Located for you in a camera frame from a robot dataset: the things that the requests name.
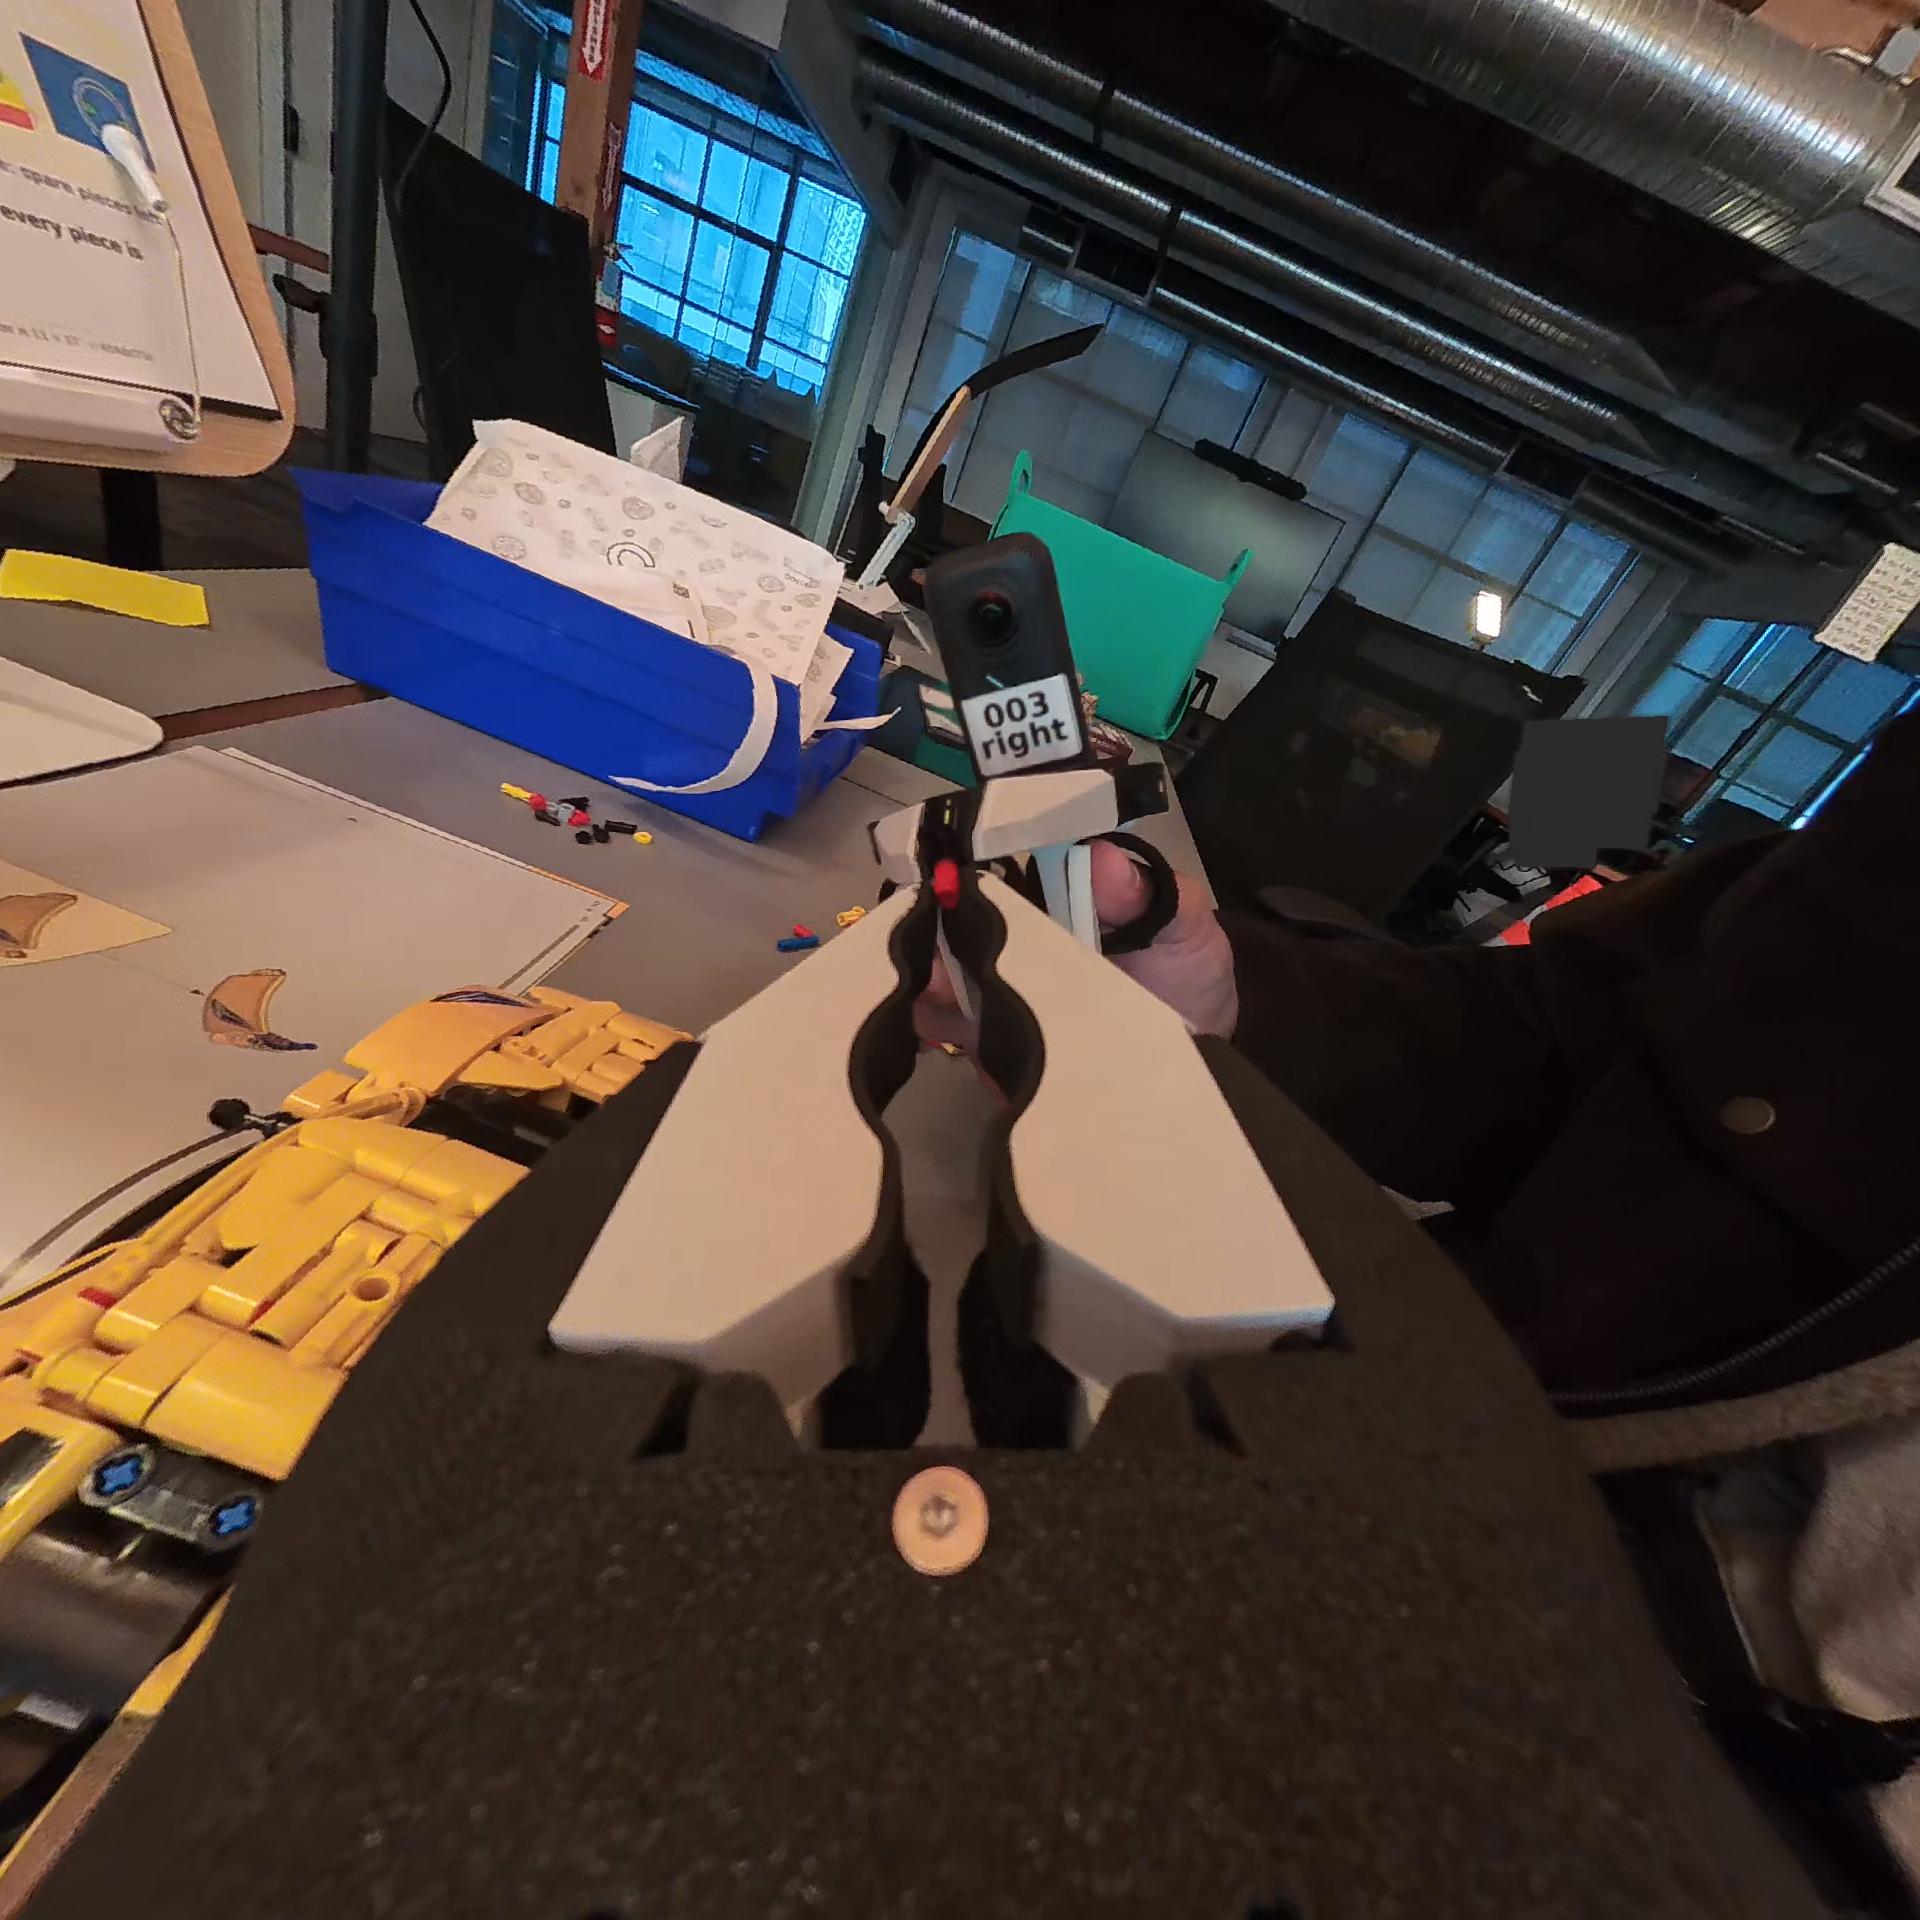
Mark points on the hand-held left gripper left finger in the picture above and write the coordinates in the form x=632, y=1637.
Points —
x=705, y=1200

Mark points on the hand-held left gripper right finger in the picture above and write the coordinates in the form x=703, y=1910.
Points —
x=1185, y=1200

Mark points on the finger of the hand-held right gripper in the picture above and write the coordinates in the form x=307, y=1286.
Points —
x=901, y=849
x=1050, y=819

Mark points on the small red brick pin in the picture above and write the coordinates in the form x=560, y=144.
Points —
x=944, y=878

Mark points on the yellow toy brick car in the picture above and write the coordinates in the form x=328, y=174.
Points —
x=301, y=1275

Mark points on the instruction booklet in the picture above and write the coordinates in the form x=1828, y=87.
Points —
x=301, y=885

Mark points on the grey desk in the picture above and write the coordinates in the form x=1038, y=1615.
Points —
x=721, y=885

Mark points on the person's right hand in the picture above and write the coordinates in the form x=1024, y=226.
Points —
x=1193, y=969

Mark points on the green cutting mat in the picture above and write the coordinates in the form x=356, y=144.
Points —
x=918, y=713

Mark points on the pile of mixed small bricks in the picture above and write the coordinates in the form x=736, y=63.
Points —
x=810, y=930

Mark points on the black mesh office chair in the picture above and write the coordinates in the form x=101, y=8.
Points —
x=1350, y=765

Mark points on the scattered black brick pins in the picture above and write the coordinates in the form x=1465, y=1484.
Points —
x=588, y=824

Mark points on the white paper bag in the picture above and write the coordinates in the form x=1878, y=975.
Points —
x=644, y=549

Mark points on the blue storage bin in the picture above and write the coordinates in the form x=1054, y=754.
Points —
x=494, y=644

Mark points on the orange traffic cone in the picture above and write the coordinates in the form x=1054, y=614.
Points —
x=1552, y=912

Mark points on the grey ceiling ducts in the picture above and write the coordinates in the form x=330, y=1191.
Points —
x=1350, y=195

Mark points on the metal pole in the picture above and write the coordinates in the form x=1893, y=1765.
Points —
x=356, y=224

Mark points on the wooden sign board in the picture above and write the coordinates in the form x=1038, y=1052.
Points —
x=263, y=300

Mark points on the yellow paper note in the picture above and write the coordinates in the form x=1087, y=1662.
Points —
x=104, y=588

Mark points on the white hanging paper sign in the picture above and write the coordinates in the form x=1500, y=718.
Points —
x=1869, y=600

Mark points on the wall display screen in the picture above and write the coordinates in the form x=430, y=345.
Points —
x=1230, y=541

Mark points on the wooden post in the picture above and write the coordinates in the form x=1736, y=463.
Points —
x=601, y=120

